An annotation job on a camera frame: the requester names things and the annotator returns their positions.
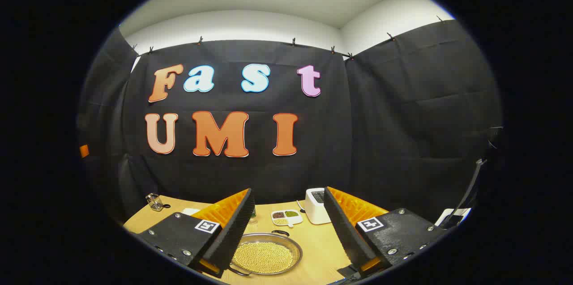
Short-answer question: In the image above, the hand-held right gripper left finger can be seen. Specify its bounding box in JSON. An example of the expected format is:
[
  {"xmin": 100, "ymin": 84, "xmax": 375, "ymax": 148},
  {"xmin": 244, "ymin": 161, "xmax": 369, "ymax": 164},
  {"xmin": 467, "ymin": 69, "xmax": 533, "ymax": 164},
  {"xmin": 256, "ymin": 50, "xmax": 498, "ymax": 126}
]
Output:
[{"xmin": 130, "ymin": 188, "xmax": 256, "ymax": 279}]

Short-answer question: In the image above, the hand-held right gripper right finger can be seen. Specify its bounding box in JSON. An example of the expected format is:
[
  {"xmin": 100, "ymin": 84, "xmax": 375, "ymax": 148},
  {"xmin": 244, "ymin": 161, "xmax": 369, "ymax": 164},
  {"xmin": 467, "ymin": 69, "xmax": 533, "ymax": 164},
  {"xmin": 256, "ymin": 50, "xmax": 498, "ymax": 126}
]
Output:
[{"xmin": 323, "ymin": 186, "xmax": 448, "ymax": 279}]

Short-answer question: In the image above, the pile of yellow soybeans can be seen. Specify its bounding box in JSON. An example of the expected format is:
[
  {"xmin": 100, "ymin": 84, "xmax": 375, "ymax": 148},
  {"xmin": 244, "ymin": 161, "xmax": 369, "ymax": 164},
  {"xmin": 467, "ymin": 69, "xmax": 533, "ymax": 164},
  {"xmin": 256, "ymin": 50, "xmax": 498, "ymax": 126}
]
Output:
[{"xmin": 233, "ymin": 241, "xmax": 294, "ymax": 274}]

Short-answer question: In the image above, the silver pot with black handles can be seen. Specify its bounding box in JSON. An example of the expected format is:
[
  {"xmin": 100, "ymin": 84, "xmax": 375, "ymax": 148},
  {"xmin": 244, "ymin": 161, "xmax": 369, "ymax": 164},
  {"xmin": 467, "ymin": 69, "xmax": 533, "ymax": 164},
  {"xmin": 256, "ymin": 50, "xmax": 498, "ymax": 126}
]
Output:
[{"xmin": 228, "ymin": 230, "xmax": 304, "ymax": 276}]

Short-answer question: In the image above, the white box-shaped appliance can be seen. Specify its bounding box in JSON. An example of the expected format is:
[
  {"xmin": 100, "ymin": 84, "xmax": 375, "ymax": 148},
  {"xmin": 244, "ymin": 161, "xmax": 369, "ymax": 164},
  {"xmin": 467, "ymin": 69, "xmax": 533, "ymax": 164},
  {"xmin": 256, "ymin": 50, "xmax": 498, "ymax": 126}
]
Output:
[{"xmin": 305, "ymin": 187, "xmax": 332, "ymax": 225}]

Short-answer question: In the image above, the white divided bean dish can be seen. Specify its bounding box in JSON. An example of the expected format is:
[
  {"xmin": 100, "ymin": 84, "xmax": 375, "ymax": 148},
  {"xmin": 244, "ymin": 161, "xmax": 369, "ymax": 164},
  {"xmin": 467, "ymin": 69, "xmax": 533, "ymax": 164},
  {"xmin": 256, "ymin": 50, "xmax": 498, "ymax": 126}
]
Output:
[{"xmin": 271, "ymin": 209, "xmax": 304, "ymax": 227}]

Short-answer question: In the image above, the black backdrop cloth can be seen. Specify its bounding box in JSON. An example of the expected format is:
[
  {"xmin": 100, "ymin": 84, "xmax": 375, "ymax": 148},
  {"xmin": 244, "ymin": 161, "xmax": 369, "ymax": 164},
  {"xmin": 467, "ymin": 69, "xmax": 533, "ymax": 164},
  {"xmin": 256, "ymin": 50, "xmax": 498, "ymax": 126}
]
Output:
[{"xmin": 76, "ymin": 19, "xmax": 504, "ymax": 227}]

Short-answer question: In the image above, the small wire basket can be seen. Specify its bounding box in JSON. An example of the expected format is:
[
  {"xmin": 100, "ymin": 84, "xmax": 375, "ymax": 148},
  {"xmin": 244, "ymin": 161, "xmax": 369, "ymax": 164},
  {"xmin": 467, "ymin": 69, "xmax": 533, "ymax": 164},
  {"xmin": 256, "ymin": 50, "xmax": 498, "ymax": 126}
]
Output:
[{"xmin": 145, "ymin": 193, "xmax": 164, "ymax": 212}]

